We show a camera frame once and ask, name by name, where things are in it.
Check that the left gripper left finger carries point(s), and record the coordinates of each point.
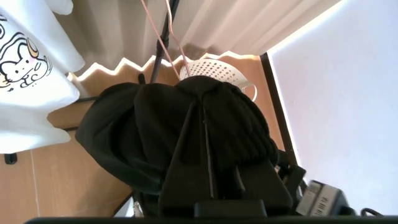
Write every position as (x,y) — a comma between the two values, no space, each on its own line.
(183,180)

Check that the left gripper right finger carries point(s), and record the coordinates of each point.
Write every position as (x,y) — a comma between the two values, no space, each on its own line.
(264,186)

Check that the black garment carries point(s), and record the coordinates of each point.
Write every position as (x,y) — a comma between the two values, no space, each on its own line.
(140,130)

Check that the pink clothes hanger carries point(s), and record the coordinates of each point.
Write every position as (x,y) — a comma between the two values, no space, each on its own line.
(161,40)

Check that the white printed t-shirt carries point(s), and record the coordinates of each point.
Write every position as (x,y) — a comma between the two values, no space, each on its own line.
(28,109)

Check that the white laundry basket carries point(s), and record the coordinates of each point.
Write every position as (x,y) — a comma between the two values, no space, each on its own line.
(217,70)

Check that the black clothes rack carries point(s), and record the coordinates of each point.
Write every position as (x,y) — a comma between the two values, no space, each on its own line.
(163,40)

